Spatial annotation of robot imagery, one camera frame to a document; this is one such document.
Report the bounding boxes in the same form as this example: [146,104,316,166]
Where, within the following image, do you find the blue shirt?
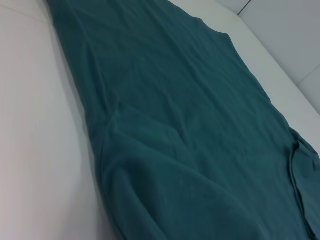
[46,0,320,240]

